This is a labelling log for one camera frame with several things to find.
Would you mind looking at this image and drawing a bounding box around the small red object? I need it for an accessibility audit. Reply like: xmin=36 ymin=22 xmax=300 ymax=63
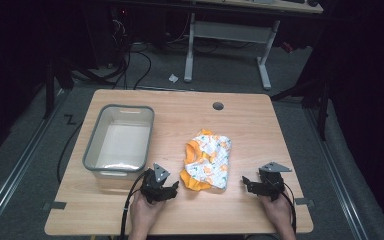
xmin=280 ymin=41 xmax=295 ymax=54

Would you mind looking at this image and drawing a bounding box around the black metal stand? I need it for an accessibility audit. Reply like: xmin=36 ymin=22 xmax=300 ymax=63
xmin=42 ymin=56 xmax=76 ymax=120
xmin=270 ymin=78 xmax=331 ymax=142

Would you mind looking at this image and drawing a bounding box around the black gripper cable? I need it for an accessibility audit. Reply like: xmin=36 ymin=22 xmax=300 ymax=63
xmin=281 ymin=181 xmax=298 ymax=235
xmin=119 ymin=169 xmax=148 ymax=240

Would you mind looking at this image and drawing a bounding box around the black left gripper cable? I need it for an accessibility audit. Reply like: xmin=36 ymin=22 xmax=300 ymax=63
xmin=119 ymin=169 xmax=148 ymax=240

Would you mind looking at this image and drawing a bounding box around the grey tape strip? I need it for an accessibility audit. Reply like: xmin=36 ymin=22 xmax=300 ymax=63
xmin=42 ymin=201 xmax=68 ymax=211
xmin=294 ymin=197 xmax=316 ymax=207

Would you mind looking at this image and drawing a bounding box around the white-legged wooden desk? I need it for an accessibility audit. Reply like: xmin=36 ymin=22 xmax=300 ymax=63
xmin=183 ymin=0 xmax=325 ymax=91

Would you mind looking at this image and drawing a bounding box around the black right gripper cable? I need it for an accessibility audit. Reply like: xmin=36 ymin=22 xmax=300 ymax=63
xmin=281 ymin=181 xmax=298 ymax=235

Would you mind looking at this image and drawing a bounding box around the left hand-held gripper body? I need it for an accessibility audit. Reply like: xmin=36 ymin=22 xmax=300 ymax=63
xmin=140 ymin=162 xmax=172 ymax=205

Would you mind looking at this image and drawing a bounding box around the bundle of black floor cables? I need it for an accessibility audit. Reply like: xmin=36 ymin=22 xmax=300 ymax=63
xmin=67 ymin=13 xmax=153 ymax=91

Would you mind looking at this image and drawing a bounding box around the metal floor rail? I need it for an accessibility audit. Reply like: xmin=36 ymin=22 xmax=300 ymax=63
xmin=303 ymin=107 xmax=370 ymax=240
xmin=0 ymin=87 xmax=72 ymax=234

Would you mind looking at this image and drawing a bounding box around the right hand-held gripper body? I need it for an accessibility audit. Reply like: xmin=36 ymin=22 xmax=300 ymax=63
xmin=253 ymin=161 xmax=293 ymax=203

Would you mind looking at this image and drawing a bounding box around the white plastic tub grey rim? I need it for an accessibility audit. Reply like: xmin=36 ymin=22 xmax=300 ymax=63
xmin=82 ymin=103 xmax=156 ymax=183

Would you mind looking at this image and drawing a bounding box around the orange floral baby garment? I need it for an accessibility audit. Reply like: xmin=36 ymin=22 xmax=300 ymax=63
xmin=179 ymin=128 xmax=233 ymax=192

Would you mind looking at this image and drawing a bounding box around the thin black floor cable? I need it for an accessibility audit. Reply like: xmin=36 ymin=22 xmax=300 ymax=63
xmin=56 ymin=121 xmax=85 ymax=185

